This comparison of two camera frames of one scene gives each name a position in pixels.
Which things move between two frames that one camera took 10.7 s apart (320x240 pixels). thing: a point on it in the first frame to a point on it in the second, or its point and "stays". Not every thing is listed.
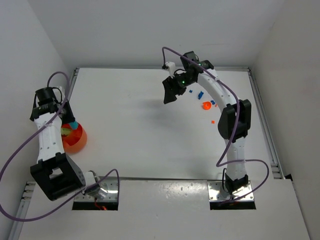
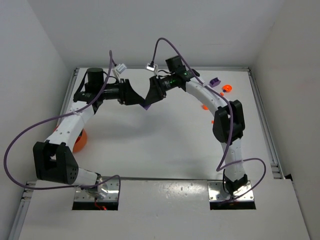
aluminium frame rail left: (25, 200) stays
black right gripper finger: (170, 90) to (154, 94)
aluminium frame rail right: (275, 160) stays
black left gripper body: (68, 116) to (124, 91)
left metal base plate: (112, 196) stays
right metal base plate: (216, 193) stays
